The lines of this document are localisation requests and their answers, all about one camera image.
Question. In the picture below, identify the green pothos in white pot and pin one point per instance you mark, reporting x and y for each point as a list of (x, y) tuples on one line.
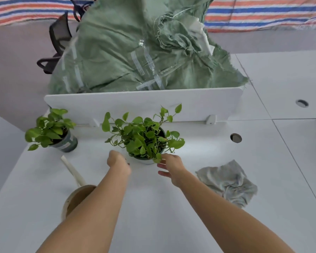
[(143, 139)]

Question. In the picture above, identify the white desk divider panel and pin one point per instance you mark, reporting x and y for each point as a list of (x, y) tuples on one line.
[(137, 105)]

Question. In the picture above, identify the large green woven sack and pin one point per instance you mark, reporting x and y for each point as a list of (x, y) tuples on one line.
[(115, 50)]

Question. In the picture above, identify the person's left forearm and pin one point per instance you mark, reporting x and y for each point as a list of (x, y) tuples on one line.
[(94, 213)]

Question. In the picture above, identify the person's right hand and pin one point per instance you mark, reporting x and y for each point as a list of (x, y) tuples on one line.
[(175, 169)]

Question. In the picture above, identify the person's left hand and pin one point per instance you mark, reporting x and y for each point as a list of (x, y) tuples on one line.
[(118, 163)]

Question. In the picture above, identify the crumpled grey cloth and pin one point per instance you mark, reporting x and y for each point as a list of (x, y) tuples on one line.
[(227, 181)]

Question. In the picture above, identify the white divider bracket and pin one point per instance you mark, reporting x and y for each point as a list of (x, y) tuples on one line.
[(211, 119), (94, 123)]

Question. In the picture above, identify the person's right forearm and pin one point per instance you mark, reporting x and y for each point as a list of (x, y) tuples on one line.
[(226, 216)]

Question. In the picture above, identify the beige watering can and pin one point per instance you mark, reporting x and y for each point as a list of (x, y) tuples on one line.
[(77, 197)]

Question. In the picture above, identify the black chair frame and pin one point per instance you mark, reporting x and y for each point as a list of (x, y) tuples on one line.
[(79, 10)]

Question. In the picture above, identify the green pothos in grey pot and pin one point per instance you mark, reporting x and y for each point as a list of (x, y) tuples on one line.
[(51, 131)]

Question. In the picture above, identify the striped tarp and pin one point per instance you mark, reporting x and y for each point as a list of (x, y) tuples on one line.
[(18, 10)]

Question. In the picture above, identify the person's right thumb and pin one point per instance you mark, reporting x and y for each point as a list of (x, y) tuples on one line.
[(164, 174)]

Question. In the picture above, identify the person's left thumb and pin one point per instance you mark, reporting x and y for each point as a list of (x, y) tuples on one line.
[(127, 162)]

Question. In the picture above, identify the black mesh office chair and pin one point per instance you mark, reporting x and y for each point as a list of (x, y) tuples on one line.
[(58, 34)]

